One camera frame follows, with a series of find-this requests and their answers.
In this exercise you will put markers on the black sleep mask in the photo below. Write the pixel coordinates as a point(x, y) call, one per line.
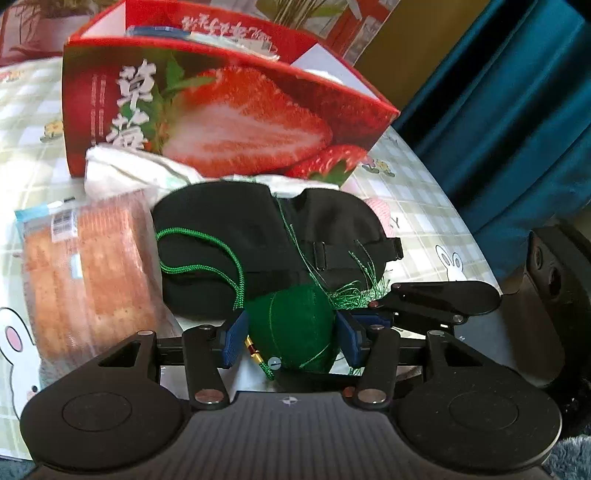
point(217, 217)

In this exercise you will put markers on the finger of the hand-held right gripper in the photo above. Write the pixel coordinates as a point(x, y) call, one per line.
point(415, 310)

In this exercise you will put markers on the green checked tablecloth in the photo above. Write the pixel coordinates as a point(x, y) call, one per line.
point(415, 194)

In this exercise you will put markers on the white plastic bag bundle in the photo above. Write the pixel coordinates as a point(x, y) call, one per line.
point(124, 168)

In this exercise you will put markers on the blue packet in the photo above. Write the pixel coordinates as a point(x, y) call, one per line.
point(154, 30)

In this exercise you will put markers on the green fabric sachet with tassel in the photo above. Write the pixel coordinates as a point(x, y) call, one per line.
point(291, 323)

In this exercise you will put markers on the teal curtain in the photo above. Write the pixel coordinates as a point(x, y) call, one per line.
point(508, 115)

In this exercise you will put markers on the blue fluffy rug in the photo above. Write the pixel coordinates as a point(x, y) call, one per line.
point(577, 457)

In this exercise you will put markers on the red strawberry print box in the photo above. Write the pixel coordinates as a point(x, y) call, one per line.
point(231, 115)

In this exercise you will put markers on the packaged sliced bread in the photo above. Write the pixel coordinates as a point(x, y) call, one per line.
point(83, 277)

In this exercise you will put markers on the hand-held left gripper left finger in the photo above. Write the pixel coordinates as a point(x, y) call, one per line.
point(235, 340)

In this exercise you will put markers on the printed room scene backdrop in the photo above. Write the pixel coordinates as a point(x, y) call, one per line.
point(41, 41)

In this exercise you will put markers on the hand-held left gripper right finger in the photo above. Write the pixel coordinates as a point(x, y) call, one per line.
point(347, 340)

